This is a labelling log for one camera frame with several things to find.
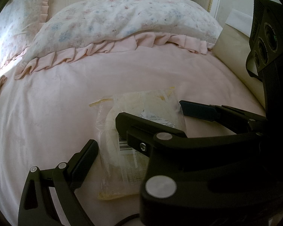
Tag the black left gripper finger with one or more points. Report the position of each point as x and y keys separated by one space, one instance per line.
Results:
x=36 y=204

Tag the small floral ruffled pillow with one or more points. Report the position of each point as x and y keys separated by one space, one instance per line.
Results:
x=20 y=21

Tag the clear bag of cotton pads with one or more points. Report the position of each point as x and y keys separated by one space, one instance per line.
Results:
x=124 y=168

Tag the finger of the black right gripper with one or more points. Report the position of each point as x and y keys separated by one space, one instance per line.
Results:
x=146 y=136
x=237 y=120

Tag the large floral ruffled pillow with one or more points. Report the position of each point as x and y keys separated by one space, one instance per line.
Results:
x=107 y=26

